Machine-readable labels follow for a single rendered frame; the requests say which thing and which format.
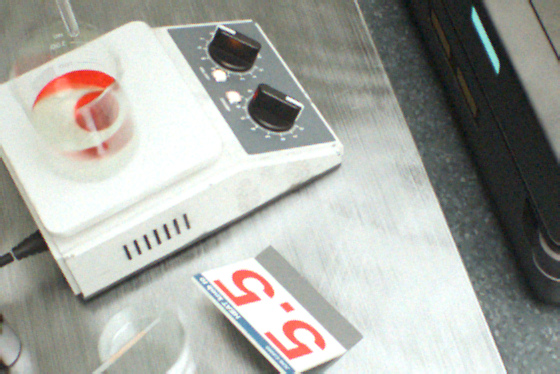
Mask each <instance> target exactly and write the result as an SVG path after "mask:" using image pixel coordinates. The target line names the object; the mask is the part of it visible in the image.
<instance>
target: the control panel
mask: <svg viewBox="0 0 560 374"><path fill-rule="evenodd" d="M217 25H225V26H227V27H229V28H231V29H234V30H236V31H238V32H239V33H241V34H243V35H245V36H247V37H249V38H253V39H255V40H257V41H259V42H260V43H261V44H262V48H261V50H260V52H259V55H258V57H257V59H256V61H255V63H254V64H253V66H252V67H251V68H250V69H249V70H247V71H243V72H237V71H232V70H229V69H226V68H224V67H222V66H221V65H219V64H217V63H216V62H214V60H213V59H212V58H211V54H210V51H209V47H210V44H211V38H212V36H213V34H214V32H215V29H216V27H217ZM166 30H167V32H168V34H169V36H170V37H171V39H172V40H173V41H174V42H175V44H176V45H177V47H178V49H179V50H180V52H181V53H182V55H183V56H184V58H185V61H186V62H187V64H188V65H189V66H190V68H191V69H192V71H193V72H194V74H195V75H196V77H197V78H198V80H199V81H200V83H201V85H202V86H203V88H204V89H205V90H206V91H207V93H208V94H209V96H210V99H211V100H212V102H213V104H214V105H215V107H216V108H217V110H218V111H219V113H220V114H221V115H222V116H223V118H224V119H225V121H226V123H227V124H228V126H229V127H230V129H231V130H232V132H233V133H234V135H235V138H236V139H237V140H238V142H239V143H240V145H241V146H242V148H243V149H244V151H245V152H246V153H247V154H248V155H257V154H262V153H268V152H274V151H280V150H286V149H292V148H298V147H304V146H310V145H316V144H321V143H327V142H333V141H335V140H336V139H335V138H334V136H333V135H332V133H331V132H330V130H329V129H328V128H327V126H326V125H325V123H324V122H323V120H322V119H321V117H320V116H319V115H318V113H317V111H316V110H315V108H314V107H313V106H312V104H311V103H310V101H309V100H308V98H307V97H306V96H305V94H304V93H303V91H302V90H301V88H299V87H298V85H297V84H296V82H295V81H294V79H293V78H292V77H291V75H290V72H289V71H288V69H287V68H286V67H285V65H284V64H283V62H281V60H280V59H279V57H278V56H277V55H276V53H275V52H274V50H273V49H272V47H271V46H270V45H269V43H268V42H267V40H266V39H265V38H264V36H263V34H262V33H261V31H260V30H259V28H258V27H257V26H256V24H255V23H254V21H253V22H240V23H228V24H216V25H205V26H193V27H182V28H170V29H166ZM217 70H220V71H222V72H224V73H225V76H226V77H225V79H224V80H220V79H217V78H216V77H215V76H214V74H213V73H214V72H215V71H217ZM260 84H266V85H268V86H270V87H272V88H276V89H277V90H279V91H281V92H283V93H285V94H287V95H289V96H290V97H292V98H294V99H296V100H298V101H300V102H301V104H302V106H304V108H303V110H302V112H301V113H300V114H299V116H298V118H297V120H296V121H295V122H294V124H293V126H292V127H291V128H290V130H288V131H286V132H273V131H269V130H267V129H265V128H263V127H262V126H260V125H259V124H258V123H257V122H256V121H255V120H254V119H253V118H252V117H251V115H250V114H249V111H248V106H249V103H250V101H251V99H252V97H253V95H254V93H255V91H256V89H257V88H258V86H259V85H260ZM230 92H236V93H237V94H238V95H239V100H238V101H233V100H231V99H230V98H229V96H228V94H229V93H230Z"/></svg>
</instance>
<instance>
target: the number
mask: <svg viewBox="0 0 560 374"><path fill-rule="evenodd" d="M204 276H205V277H206V278H207V279H208V281H209V282H210V283H211V284H212V285H213V286H214V287H215V288H216V289H217V290H218V291H219V292H220V293H221V294H222V295H223V296H224V297H225V298H226V299H227V300H228V301H230V302H231V303H232V304H233V305H234V306H235V308H236V309H237V310H238V312H239V313H240V314H241V315H242V316H243V317H244V318H245V319H246V320H247V321H248V322H249V323H250V324H251V325H252V326H253V327H254V328H256V329H257V330H258V331H259V332H260V333H261V334H262V336H263V337H264V338H265V339H266V340H267V341H268V342H269V343H270V344H271V345H272V346H273V348H274V349H275V350H276V351H277V352H278V353H279V354H281V355H282V356H283V357H284V358H285V359H286V360H287V361H288V362H289V363H290V365H291V366H292V367H293V368H296V367H298V366H300V365H303V364H305V363H307V362H310V361H312V360H315V359H317V358H318V357H321V356H323V355H325V354H330V353H333V352H335V351H337V350H338V349H337V348H336V347H335V346H334V345H333V344H332V343H331V342H330V341H329V340H328V339H327V338H326V337H325V336H324V335H323V334H322V333H321V332H320V331H319V330H318V329H317V328H316V327H315V326H314V325H313V324H312V323H311V322H310V321H309V320H308V319H307V318H306V317H305V316H304V315H303V314H302V313H301V312H300V311H299V310H298V309H297V308H296V307H295V306H294V305H293V304H292V303H291V302H290V301H289V300H288V299H287V298H286V297H285V296H284V295H283V294H282V293H281V292H280V291H279V290H278V289H277V288H276V287H275V286H274V285H273V284H272V283H271V282H270V281H269V280H268V279H267V278H266V277H265V276H264V275H263V274H262V273H261V272H260V271H259V270H258V269H257V268H256V267H255V266H254V265H253V264H252V263H251V262H248V263H245V264H241V265H238V266H235V267H232V268H229V269H226V270H222V271H219V272H216V273H212V274H207V275H204Z"/></svg>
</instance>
